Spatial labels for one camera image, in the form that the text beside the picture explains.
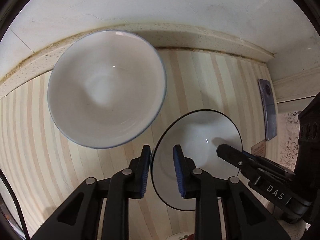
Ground white bowl blue rim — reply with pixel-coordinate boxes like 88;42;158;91
47;30;167;149

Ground blue smartphone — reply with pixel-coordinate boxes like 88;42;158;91
258;79;277;141

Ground striped cat table mat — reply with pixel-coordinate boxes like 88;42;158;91
1;49;271;235

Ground small brown card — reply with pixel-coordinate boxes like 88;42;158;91
251;141;266;157

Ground white bowl dark rim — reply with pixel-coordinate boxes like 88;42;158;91
151;109;243;211

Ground white plate pink flowers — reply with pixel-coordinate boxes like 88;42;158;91
167;232;194;240

